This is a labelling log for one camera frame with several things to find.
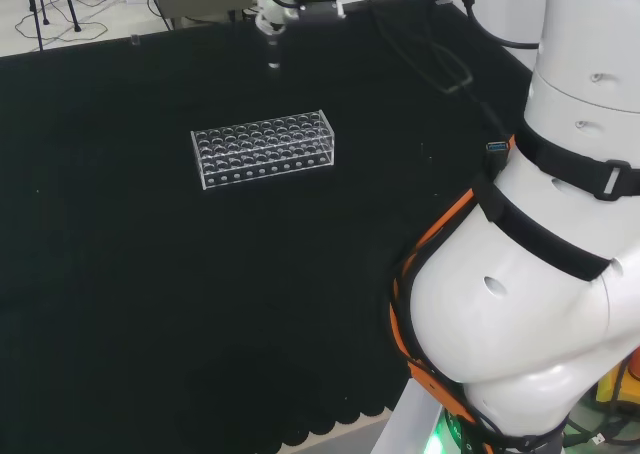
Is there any clear glass test tube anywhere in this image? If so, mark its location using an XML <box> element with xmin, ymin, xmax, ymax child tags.
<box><xmin>265</xmin><ymin>29</ymin><xmax>283</xmax><ymax>72</ymax></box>

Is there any clear plastic test tube rack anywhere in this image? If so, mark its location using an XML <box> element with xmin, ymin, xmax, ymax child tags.
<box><xmin>190</xmin><ymin>108</ymin><xmax>336</xmax><ymax>192</ymax></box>

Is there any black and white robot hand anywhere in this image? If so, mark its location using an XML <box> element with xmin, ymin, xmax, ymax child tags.
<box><xmin>253</xmin><ymin>0</ymin><xmax>347</xmax><ymax>36</ymax></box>

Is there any thin black floor cable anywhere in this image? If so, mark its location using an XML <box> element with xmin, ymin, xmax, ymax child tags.
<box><xmin>13</xmin><ymin>0</ymin><xmax>151</xmax><ymax>43</ymax></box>

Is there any thick black cable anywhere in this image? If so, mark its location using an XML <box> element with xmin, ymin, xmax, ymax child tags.
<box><xmin>367</xmin><ymin>0</ymin><xmax>507</xmax><ymax>140</ymax></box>

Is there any black bench cloth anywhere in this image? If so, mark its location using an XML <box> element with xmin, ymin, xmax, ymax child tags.
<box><xmin>0</xmin><ymin>0</ymin><xmax>536</xmax><ymax>448</ymax></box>

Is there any black tripod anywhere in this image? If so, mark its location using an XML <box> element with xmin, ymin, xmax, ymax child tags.
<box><xmin>23</xmin><ymin>0</ymin><xmax>84</xmax><ymax>53</ymax></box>

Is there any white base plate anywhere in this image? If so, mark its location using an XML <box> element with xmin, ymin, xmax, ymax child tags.
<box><xmin>375</xmin><ymin>376</ymin><xmax>445</xmax><ymax>454</ymax></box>

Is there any yellow stop button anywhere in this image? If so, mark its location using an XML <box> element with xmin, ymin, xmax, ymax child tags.
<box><xmin>593</xmin><ymin>349</ymin><xmax>640</xmax><ymax>406</ymax></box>

